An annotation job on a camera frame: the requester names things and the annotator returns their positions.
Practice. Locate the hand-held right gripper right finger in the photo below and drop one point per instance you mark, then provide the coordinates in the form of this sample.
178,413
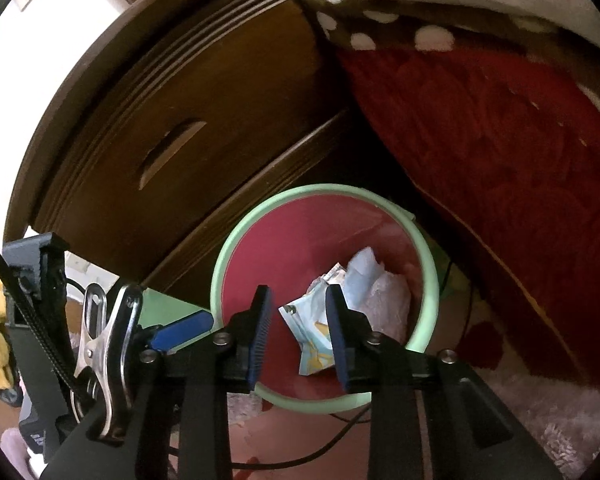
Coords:
337,340

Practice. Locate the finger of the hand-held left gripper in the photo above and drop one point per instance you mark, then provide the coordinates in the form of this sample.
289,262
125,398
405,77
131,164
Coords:
182,332

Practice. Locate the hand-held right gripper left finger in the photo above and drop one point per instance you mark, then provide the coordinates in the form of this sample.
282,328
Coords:
260,340

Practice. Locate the wet wipes packet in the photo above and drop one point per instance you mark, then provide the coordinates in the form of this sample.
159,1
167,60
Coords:
310,330

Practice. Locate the red bin with green rim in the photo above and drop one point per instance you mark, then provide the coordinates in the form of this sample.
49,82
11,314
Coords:
290,240

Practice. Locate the person's left forearm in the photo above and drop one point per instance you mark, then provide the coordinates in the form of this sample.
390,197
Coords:
15,452

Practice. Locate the green foam floor mat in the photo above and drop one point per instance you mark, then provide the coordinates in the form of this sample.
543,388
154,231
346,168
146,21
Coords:
170,305

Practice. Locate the metal spring clip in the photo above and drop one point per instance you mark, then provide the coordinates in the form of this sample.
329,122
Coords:
120,340

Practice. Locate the nightstand drawer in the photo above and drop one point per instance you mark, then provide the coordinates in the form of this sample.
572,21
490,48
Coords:
260,185
205,110

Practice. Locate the dark wooden nightstand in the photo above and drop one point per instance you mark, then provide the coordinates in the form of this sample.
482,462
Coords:
130,85

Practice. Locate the red bed cloth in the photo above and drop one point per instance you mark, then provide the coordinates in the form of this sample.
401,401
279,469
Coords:
505,185

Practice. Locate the purple fluffy rug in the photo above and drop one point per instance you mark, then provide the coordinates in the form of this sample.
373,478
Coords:
555,420

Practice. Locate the brown polka dot blanket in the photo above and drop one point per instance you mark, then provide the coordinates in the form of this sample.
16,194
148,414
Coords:
430,30

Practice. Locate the white wall socket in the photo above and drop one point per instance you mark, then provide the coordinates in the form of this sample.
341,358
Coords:
87,266

